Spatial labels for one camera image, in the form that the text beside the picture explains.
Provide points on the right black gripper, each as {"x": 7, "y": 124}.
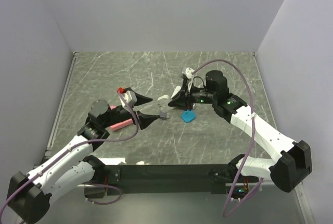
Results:
{"x": 180, "y": 102}

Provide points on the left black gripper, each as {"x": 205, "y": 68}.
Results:
{"x": 145, "y": 119}

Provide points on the white square plug adapter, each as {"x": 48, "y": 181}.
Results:
{"x": 163, "y": 101}

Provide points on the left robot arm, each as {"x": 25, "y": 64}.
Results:
{"x": 30, "y": 195}

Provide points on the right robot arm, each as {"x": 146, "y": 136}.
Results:
{"x": 290, "y": 162}

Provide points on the blue square plug adapter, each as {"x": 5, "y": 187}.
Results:
{"x": 188, "y": 116}

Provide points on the small grey plug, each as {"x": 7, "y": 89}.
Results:
{"x": 164, "y": 115}

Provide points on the white triangular power strip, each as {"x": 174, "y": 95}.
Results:
{"x": 177, "y": 89}

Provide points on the pink triangular power strip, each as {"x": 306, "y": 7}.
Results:
{"x": 120, "y": 125}

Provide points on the black base beam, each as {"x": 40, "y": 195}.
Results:
{"x": 134, "y": 179}

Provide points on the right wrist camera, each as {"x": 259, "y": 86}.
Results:
{"x": 187, "y": 73}

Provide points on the aluminium rail frame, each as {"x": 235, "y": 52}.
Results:
{"x": 50, "y": 142}

